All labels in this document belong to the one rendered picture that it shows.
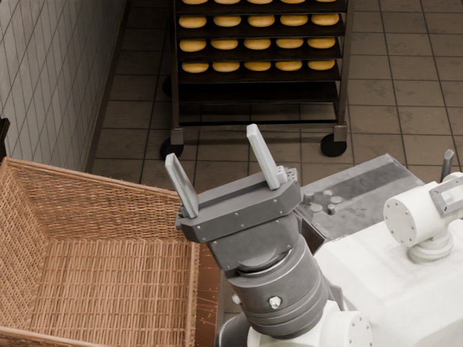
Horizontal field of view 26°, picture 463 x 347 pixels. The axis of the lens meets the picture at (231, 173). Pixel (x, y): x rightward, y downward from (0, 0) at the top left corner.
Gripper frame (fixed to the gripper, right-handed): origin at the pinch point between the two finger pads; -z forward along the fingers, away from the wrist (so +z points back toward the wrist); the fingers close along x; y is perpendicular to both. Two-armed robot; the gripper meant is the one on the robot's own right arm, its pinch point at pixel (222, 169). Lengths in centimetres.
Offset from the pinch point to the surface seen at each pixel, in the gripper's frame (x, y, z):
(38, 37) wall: -76, -186, 39
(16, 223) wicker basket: -80, -119, 58
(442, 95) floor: 29, -295, 160
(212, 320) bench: -43, -104, 93
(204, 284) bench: -44, -116, 91
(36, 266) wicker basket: -82, -119, 72
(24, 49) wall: -75, -168, 35
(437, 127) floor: 23, -272, 160
